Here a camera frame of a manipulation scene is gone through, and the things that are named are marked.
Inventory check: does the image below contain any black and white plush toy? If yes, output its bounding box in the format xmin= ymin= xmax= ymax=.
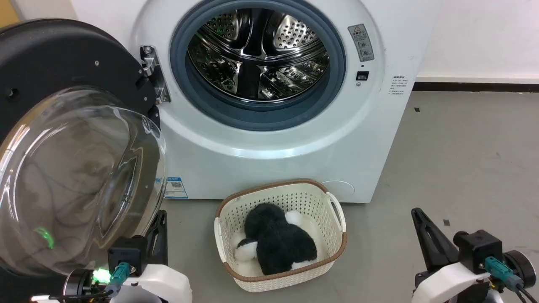
xmin=234 ymin=203 xmax=318 ymax=276

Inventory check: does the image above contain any cream perforated laundry basket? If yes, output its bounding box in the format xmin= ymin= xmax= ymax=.
xmin=213 ymin=179 xmax=348 ymax=293

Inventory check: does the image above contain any grey warning label sticker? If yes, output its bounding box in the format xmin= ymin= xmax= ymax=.
xmin=348 ymin=24 xmax=375 ymax=62

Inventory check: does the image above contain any stainless steel perforated drum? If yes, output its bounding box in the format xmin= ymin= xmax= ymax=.
xmin=187 ymin=8 xmax=330 ymax=101

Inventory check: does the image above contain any black door with glass bowl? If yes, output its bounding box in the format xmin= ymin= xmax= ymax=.
xmin=0 ymin=18 xmax=168 ymax=303

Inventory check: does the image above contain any yellow wooden panel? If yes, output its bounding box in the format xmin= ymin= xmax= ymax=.
xmin=0 ymin=0 xmax=20 ymax=28

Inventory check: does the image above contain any white front-load washing machine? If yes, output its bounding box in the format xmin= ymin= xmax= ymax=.
xmin=69 ymin=0 xmax=440 ymax=204

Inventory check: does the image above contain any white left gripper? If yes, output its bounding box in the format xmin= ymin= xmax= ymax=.
xmin=112 ymin=210 xmax=192 ymax=303

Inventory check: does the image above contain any teal plug right gripper cable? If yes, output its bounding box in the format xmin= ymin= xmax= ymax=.
xmin=484 ymin=257 xmax=539 ymax=303

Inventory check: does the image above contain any metal door hinge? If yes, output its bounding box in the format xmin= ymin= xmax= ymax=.
xmin=140 ymin=45 xmax=171 ymax=105

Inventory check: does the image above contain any black wall baseboard strip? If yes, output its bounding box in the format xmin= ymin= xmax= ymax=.
xmin=413 ymin=82 xmax=539 ymax=93

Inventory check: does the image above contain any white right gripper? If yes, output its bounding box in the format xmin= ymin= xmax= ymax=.
xmin=411 ymin=207 xmax=491 ymax=303

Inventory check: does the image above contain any blue and white QR sticker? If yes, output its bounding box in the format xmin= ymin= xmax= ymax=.
xmin=163 ymin=177 xmax=189 ymax=199

